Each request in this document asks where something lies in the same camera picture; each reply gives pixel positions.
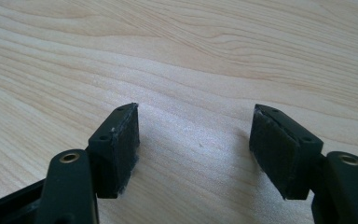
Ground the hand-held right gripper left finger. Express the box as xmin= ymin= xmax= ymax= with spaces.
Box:
xmin=88 ymin=102 xmax=141 ymax=200

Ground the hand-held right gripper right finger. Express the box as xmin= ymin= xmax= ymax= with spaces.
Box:
xmin=248 ymin=104 xmax=324 ymax=201

